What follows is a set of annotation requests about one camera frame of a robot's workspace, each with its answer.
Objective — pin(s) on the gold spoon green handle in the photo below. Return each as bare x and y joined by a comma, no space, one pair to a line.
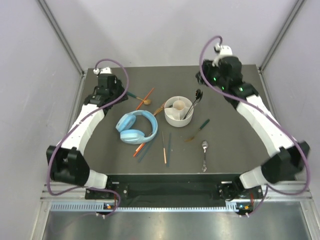
145,102

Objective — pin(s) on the silver ornate spoon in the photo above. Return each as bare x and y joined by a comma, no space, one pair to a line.
205,146

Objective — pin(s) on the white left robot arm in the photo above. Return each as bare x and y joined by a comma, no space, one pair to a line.
66,162

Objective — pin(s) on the light blue headphones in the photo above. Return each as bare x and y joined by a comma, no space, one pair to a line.
132,136

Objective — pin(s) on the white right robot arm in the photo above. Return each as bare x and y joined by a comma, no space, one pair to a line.
287,157

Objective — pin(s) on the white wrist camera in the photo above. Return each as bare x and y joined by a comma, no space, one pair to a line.
221,51
102,71

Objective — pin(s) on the small black spoon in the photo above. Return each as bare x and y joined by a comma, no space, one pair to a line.
198,94

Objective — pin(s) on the white divided round container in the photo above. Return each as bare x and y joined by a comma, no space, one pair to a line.
178,112

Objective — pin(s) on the dark teal chopstick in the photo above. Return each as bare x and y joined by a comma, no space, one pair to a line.
147,148
169,148

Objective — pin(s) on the grey slotted cable duct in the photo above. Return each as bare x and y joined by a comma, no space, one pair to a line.
61,206

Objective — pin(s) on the aluminium frame rail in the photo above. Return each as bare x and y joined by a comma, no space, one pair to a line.
45,8

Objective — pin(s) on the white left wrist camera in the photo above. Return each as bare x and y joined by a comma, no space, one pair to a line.
102,71

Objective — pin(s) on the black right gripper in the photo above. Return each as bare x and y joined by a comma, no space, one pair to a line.
208,68

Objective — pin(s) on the silver copper chopstick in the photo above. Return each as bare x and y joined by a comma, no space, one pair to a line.
164,148

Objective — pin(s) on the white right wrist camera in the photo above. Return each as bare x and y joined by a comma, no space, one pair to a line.
221,51

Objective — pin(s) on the orange chopstick under headphones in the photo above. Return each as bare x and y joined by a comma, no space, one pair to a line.
146,97

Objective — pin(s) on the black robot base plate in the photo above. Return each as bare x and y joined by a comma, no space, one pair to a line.
224,187

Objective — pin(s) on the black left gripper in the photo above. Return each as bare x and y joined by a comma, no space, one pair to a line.
118,86

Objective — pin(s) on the black spoon long handle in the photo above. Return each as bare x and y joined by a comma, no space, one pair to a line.
195,102

